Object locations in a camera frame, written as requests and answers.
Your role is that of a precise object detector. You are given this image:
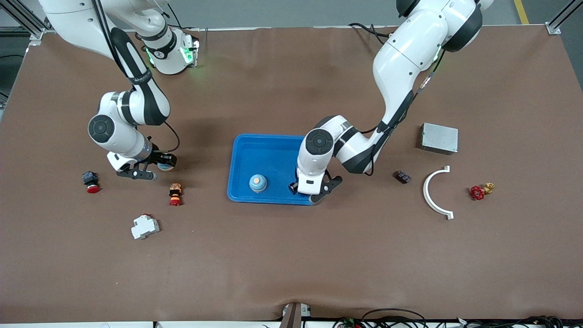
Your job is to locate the red handle brass valve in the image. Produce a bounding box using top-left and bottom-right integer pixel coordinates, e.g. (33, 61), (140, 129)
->
(470, 182), (495, 201)

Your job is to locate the aluminium frame post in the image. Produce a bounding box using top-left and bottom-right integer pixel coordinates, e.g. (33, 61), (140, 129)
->
(544, 0), (583, 35)
(0, 0), (62, 46)

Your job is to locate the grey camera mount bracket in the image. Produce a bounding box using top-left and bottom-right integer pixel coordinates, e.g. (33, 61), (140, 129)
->
(279, 302), (312, 328)

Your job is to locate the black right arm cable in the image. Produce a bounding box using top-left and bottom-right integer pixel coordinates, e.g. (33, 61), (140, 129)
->
(91, 0), (181, 153)

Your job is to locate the blue plastic tray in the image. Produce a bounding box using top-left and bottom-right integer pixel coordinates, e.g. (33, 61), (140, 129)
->
(226, 133), (322, 205)

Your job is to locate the white curved plastic bracket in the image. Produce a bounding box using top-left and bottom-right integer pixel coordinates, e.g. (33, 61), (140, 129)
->
(423, 165), (455, 220)

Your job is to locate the orange striped emergency stop button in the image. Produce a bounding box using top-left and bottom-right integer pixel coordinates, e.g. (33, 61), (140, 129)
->
(168, 183), (184, 207)

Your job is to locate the grey metal power supply box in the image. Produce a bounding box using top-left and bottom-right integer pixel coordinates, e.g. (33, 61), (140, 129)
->
(420, 122), (459, 156)

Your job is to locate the red mushroom push button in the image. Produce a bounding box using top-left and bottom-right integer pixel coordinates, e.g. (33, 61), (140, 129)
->
(82, 170), (101, 195)

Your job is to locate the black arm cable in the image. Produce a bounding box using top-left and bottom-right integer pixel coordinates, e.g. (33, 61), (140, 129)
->
(91, 0), (181, 153)
(362, 46), (445, 176)

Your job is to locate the black looped cable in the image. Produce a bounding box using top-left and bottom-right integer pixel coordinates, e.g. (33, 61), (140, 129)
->
(361, 308), (429, 328)

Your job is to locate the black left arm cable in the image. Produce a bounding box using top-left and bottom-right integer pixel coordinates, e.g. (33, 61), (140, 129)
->
(362, 46), (445, 176)

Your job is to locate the black cable bundle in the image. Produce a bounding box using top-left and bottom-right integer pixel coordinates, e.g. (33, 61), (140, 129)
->
(455, 315), (583, 328)

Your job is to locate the white circuit breaker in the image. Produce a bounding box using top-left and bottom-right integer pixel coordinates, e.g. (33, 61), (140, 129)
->
(131, 213), (160, 241)

